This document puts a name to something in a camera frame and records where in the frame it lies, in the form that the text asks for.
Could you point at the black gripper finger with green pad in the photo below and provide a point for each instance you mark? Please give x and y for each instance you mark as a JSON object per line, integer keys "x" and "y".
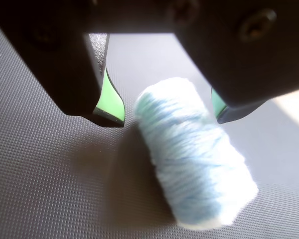
{"x": 52, "y": 62}
{"x": 239, "y": 62}

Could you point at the light blue yarn-wrapped block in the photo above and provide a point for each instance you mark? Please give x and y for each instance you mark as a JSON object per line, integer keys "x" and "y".
{"x": 189, "y": 154}

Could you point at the dark grey textured mat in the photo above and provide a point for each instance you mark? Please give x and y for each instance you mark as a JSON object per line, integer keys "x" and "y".
{"x": 52, "y": 174}

